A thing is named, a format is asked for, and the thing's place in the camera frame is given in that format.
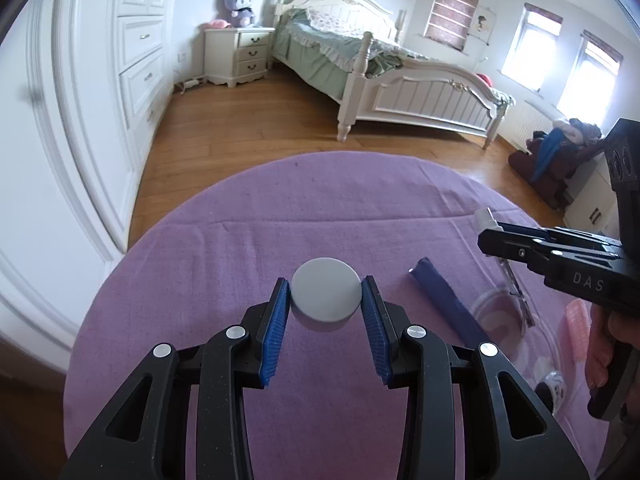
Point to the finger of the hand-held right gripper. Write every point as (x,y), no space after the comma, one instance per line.
(575,236)
(520,252)

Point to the grey round disc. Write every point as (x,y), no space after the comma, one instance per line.
(325,290)

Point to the small white grey piece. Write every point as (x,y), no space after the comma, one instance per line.
(486,220)

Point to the white power strip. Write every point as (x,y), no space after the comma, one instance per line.
(194,85)

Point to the white cabinet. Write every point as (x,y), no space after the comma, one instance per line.
(595,200)

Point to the striped window blind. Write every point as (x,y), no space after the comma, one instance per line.
(452,10)

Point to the pile of clothes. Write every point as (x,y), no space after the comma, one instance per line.
(575,132)

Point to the pink soft toy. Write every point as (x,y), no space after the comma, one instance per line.
(215,24)

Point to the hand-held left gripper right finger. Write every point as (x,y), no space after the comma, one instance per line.
(374,330)

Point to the red cushion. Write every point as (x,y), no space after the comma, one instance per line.
(485,80)

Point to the white bed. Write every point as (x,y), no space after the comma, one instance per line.
(425,100)

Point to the purple plush toy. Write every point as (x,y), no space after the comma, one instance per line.
(237,5)

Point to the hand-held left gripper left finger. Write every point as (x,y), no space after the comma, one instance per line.
(274,330)

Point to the dark red massage chair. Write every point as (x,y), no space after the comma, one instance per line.
(525,165)

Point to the white nightstand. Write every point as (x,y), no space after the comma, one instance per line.
(240,55)

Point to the window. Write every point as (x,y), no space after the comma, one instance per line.
(590,75)
(530,50)

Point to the white radiator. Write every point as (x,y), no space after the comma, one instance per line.
(525,122)

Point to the white wardrobe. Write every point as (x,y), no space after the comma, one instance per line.
(90,110)

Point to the pink hair roller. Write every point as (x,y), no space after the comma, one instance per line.
(577,325)

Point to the person's right hand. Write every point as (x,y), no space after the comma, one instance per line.
(595,355)

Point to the purple round tablecloth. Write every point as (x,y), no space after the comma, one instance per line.
(300,210)

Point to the wall picture scroll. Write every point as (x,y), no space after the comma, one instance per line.
(483,22)

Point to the clear plastic bag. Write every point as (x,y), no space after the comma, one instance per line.
(500,315)

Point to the dark blue folded pouch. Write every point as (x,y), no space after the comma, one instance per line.
(445,295)

